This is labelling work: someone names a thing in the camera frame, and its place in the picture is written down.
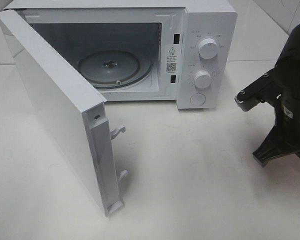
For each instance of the upper white microwave knob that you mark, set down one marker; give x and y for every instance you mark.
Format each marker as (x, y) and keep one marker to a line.
(208, 48)

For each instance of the white microwave knob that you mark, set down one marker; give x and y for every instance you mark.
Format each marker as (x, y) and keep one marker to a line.
(208, 48)
(202, 79)

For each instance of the lower white microwave knob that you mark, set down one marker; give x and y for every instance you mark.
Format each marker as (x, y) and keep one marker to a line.
(202, 79)

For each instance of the round white door button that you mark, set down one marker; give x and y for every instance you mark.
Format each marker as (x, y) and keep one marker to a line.
(198, 99)

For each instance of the white warning label sticker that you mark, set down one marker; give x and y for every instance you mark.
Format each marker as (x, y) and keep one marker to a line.
(172, 58)

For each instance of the white microwave door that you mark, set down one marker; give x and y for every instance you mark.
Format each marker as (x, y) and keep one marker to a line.
(70, 109)

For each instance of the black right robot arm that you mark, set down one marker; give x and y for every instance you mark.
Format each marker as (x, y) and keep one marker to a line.
(290, 54)

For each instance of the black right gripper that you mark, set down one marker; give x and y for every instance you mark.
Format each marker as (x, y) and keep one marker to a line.
(284, 138)

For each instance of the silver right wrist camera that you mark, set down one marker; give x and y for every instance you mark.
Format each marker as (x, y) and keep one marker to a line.
(246, 103)

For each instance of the white microwave oven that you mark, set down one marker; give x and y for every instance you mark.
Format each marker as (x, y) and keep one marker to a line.
(79, 28)

